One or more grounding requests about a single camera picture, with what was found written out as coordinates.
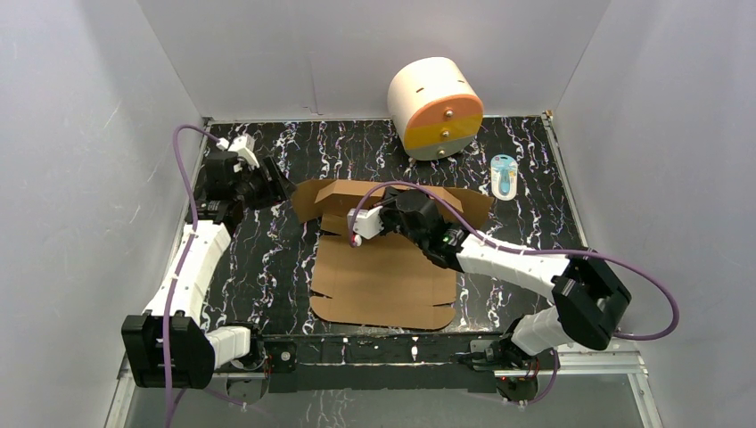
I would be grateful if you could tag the aluminium frame rail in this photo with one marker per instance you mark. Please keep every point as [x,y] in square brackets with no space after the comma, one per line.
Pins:
[401,380]

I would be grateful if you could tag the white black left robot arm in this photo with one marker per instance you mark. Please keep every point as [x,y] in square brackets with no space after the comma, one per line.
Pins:
[165,345]

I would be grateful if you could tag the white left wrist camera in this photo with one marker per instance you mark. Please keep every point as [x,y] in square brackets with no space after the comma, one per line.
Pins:
[242,148]

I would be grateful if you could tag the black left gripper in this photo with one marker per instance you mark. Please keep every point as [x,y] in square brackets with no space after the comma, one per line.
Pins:
[270,181]

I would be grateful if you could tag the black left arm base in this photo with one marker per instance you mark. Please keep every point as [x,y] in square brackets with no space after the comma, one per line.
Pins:
[266,354]

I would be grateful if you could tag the brown cardboard box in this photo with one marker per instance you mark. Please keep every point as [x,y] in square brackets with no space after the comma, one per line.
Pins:
[386,281]

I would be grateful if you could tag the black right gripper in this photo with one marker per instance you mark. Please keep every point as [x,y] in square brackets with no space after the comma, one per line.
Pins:
[388,202]

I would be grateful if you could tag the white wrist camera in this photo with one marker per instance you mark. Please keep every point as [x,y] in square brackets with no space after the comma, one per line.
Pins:
[242,148]
[364,225]

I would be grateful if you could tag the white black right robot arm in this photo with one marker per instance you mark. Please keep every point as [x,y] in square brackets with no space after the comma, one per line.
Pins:
[587,299]

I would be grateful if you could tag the blue white packaged item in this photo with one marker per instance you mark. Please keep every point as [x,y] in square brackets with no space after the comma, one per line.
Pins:
[503,177]

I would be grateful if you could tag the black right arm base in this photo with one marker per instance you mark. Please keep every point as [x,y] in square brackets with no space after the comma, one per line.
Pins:
[503,354]

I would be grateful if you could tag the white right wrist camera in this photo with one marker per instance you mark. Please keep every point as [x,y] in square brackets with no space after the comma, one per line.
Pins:
[364,225]

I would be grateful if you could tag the white orange yellow cylinder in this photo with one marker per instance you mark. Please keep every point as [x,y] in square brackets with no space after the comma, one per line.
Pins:
[434,109]

